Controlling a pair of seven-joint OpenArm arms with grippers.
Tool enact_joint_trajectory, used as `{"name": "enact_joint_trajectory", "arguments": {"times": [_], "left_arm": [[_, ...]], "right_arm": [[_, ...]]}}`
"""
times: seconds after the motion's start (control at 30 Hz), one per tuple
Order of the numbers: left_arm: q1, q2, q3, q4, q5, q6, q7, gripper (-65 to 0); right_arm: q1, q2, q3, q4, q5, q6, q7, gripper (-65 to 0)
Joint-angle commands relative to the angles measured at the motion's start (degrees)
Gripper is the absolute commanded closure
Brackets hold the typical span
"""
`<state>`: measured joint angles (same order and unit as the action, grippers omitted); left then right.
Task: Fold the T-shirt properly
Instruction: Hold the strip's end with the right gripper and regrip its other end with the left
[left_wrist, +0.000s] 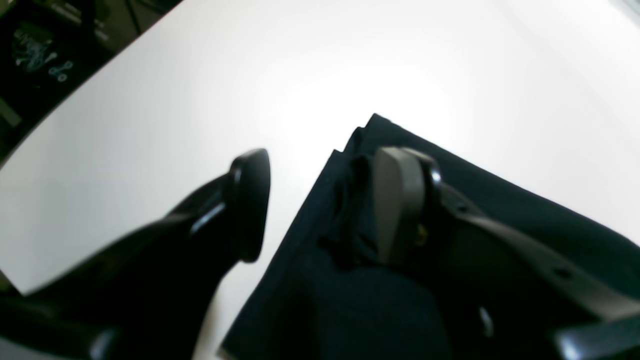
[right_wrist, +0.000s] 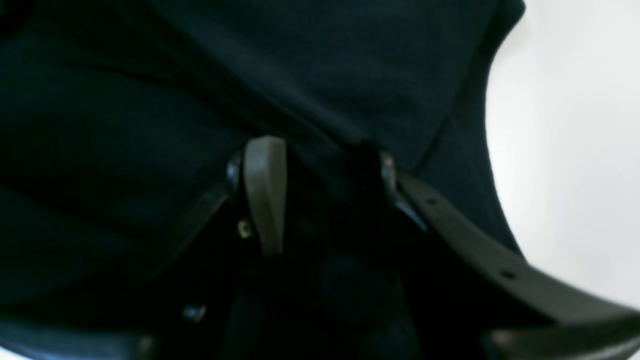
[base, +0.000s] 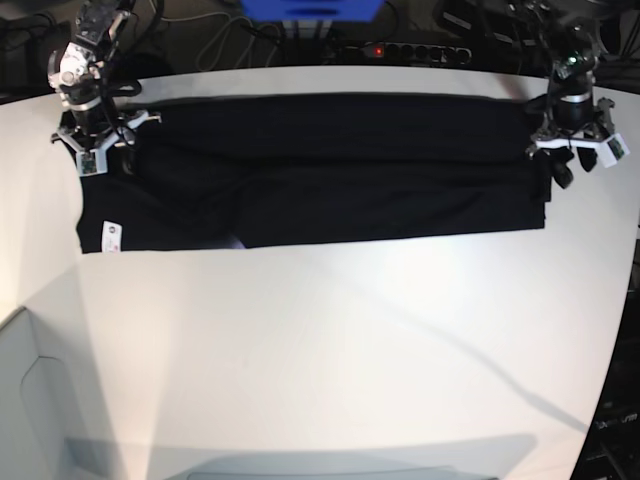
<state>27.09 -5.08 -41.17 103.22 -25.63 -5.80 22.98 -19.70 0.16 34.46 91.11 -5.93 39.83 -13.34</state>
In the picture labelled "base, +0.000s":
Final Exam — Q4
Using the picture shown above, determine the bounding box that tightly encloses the white garment label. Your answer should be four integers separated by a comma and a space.
101, 221, 123, 253

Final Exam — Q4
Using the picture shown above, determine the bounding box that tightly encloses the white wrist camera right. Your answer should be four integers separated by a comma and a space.
76, 150, 108, 178

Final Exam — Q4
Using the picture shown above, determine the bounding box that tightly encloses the black T-shirt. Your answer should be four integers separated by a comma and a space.
76, 93, 551, 254

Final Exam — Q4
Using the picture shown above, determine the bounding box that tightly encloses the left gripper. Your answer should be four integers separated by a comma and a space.
524, 97, 618, 189

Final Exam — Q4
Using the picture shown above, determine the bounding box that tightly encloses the blue box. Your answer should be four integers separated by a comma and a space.
241, 0, 384, 22

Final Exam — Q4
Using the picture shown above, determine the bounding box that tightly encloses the black power strip red light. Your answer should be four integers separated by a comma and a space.
348, 42, 473, 65

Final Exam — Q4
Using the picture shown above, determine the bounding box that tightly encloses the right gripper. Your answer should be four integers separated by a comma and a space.
50, 109, 162, 155

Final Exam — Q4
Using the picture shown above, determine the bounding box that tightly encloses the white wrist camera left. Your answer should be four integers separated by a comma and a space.
598, 133, 630, 168

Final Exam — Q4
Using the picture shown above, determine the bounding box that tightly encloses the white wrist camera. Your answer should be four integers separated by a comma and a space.
598, 133, 630, 168
76, 150, 108, 178

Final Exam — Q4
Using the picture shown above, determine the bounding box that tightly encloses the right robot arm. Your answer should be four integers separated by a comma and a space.
47, 1, 162, 177

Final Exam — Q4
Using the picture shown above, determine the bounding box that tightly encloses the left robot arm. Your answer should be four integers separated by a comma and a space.
507, 1, 627, 189

